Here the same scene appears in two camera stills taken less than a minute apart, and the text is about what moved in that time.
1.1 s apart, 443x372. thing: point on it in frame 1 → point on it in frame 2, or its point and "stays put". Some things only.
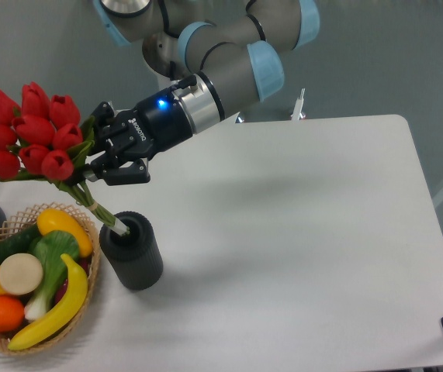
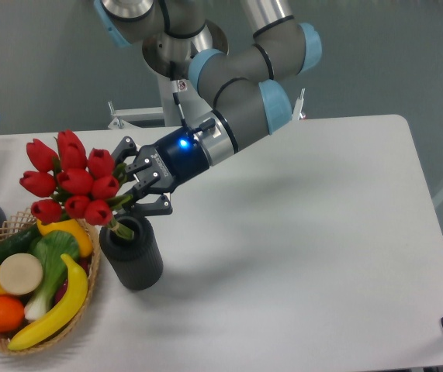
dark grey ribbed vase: (134, 258) stays put
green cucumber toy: (19, 241) stays put
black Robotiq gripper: (155, 124) → (174, 159)
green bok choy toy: (49, 247) stays put
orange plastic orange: (1, 314) stays put
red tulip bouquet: (41, 139) → (86, 185)
